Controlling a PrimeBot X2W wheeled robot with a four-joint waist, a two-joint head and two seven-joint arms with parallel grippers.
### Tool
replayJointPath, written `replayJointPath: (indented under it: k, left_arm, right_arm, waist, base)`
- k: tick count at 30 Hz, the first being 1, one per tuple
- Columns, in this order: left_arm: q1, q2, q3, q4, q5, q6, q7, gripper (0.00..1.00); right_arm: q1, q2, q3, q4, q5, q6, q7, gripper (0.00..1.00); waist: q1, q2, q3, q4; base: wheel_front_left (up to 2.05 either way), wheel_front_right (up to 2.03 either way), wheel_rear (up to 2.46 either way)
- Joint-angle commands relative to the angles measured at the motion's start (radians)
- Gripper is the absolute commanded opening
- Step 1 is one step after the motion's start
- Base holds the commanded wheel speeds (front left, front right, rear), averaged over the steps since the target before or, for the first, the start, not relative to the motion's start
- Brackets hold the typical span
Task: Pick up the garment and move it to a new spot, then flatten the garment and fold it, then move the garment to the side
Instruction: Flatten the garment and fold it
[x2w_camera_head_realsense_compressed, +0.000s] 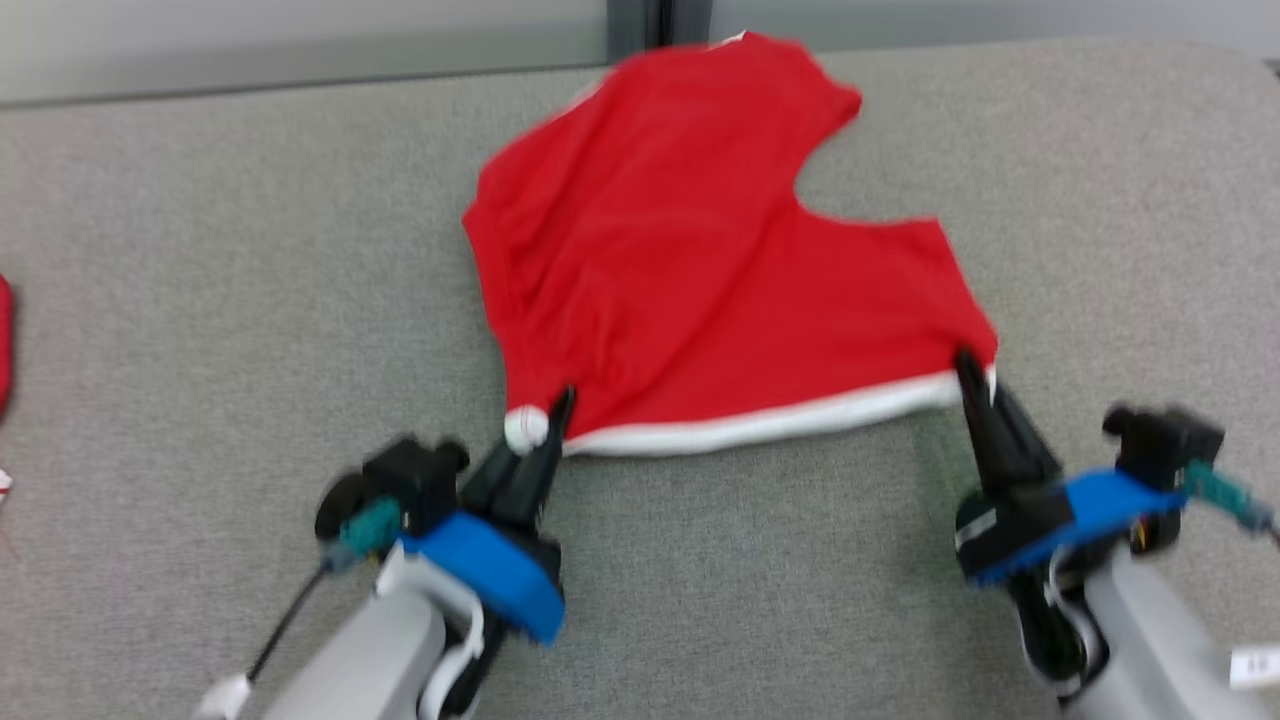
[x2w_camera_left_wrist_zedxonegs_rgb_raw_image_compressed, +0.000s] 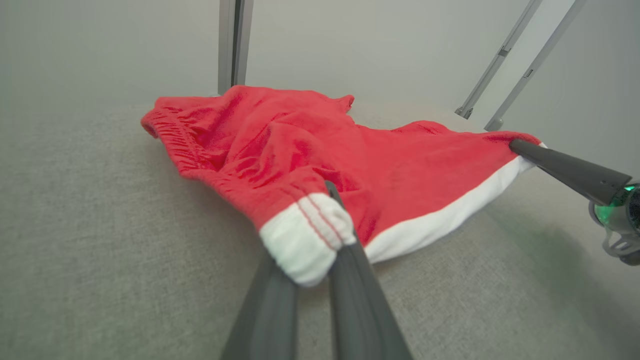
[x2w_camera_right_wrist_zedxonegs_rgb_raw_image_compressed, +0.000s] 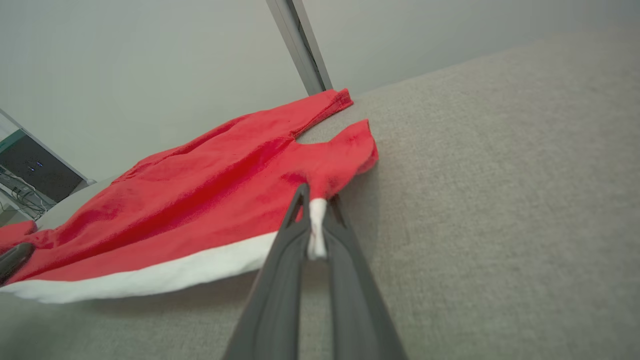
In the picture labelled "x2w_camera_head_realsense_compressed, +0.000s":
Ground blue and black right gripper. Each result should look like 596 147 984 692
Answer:
953 348 1188 588

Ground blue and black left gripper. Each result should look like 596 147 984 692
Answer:
398 385 578 647

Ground red shorts with white hem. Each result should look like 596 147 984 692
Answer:
461 30 1000 459

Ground red basketball jersey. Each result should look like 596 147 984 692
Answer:
0 272 15 501

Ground white label sticker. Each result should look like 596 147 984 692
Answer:
1229 647 1280 692

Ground right cable with teal plug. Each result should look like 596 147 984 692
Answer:
1183 460 1280 546

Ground grey partition post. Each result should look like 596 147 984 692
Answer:
604 0 713 63

